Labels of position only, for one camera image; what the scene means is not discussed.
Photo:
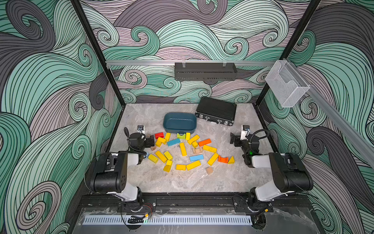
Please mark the white slotted cable duct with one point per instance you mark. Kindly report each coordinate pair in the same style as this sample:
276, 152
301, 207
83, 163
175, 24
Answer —
201, 219

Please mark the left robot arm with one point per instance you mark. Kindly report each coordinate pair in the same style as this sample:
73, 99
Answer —
111, 170

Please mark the yellow long block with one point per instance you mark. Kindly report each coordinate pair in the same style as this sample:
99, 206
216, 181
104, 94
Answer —
183, 149
193, 165
213, 159
209, 149
193, 139

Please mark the black wall tray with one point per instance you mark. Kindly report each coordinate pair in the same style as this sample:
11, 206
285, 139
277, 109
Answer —
205, 71

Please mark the orange long block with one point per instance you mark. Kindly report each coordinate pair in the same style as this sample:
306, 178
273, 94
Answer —
204, 142

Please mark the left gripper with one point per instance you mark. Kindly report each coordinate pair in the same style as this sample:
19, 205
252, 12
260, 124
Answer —
148, 141

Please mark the black hard case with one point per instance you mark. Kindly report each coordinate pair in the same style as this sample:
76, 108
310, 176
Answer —
216, 111

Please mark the teal long block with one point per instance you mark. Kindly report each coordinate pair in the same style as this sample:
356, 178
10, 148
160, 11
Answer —
173, 142

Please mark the red block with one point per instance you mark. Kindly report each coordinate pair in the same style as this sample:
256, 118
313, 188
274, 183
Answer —
158, 135

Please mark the natural wood cube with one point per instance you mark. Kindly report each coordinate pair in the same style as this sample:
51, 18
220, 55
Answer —
209, 170

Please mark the clear acrylic holder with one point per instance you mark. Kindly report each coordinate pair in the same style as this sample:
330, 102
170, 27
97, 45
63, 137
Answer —
287, 83

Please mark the green arch block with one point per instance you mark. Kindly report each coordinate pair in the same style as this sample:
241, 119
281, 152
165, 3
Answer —
181, 136

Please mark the light blue long block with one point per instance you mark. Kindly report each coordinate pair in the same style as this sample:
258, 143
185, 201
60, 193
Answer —
196, 158

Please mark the orange arch block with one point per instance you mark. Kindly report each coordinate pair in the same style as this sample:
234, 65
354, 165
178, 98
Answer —
223, 160

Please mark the yellow triangle block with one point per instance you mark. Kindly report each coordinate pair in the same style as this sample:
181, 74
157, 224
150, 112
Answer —
231, 160

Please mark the teal plastic bin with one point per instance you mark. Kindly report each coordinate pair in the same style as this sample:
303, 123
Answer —
179, 123

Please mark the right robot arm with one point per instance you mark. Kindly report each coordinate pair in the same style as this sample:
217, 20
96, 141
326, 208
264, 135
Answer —
289, 174

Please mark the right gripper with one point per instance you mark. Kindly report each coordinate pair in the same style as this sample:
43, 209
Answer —
236, 140

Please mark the natural wood arch block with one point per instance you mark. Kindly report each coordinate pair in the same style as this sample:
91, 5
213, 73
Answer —
197, 150

